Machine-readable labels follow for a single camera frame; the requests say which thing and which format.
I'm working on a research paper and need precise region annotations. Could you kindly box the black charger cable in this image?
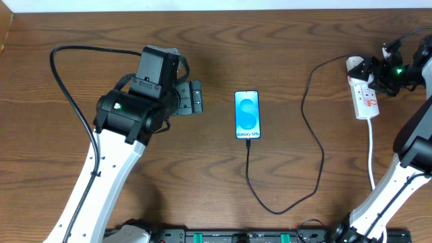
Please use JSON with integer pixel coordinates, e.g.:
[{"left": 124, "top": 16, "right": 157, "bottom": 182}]
[{"left": 244, "top": 52, "right": 373, "bottom": 215}]

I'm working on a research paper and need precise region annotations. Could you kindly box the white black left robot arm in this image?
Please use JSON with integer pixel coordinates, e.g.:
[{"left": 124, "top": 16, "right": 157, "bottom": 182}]
[{"left": 46, "top": 74, "right": 203, "bottom": 242}]

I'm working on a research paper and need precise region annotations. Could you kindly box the blue Galaxy smartphone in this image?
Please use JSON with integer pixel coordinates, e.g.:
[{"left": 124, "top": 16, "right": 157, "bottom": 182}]
[{"left": 234, "top": 90, "right": 261, "bottom": 139}]

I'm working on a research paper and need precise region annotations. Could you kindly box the white power strip cord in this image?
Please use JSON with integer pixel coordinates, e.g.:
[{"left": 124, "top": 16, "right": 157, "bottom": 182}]
[{"left": 366, "top": 117, "right": 388, "bottom": 243}]

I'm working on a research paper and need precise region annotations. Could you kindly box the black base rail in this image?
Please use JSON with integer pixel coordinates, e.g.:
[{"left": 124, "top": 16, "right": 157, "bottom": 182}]
[{"left": 104, "top": 228, "right": 412, "bottom": 243}]

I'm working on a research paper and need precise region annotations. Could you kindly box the white power strip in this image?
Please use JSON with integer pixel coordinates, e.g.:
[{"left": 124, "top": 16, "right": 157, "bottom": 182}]
[{"left": 346, "top": 57, "right": 379, "bottom": 120}]

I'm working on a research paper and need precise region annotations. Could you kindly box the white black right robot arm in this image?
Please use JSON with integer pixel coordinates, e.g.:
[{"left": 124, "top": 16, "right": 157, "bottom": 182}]
[{"left": 329, "top": 34, "right": 431, "bottom": 242}]

